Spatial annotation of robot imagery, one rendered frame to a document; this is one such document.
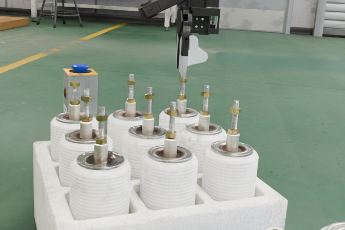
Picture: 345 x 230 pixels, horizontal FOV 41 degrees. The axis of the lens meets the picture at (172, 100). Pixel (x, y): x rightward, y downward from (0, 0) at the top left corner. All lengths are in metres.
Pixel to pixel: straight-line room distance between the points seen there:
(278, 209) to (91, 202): 0.32
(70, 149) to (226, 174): 0.27
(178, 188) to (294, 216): 0.49
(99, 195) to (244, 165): 0.25
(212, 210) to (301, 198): 0.55
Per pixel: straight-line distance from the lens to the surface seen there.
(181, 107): 1.02
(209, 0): 0.98
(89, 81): 1.09
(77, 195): 0.73
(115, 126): 0.96
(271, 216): 0.83
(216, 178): 0.81
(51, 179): 0.86
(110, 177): 0.71
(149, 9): 0.96
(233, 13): 5.89
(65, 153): 0.83
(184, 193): 0.76
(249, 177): 0.81
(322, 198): 1.31
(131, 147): 0.85
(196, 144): 0.89
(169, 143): 0.76
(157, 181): 0.75
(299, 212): 1.21
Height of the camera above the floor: 0.53
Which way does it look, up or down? 14 degrees down
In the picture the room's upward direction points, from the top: 3 degrees clockwise
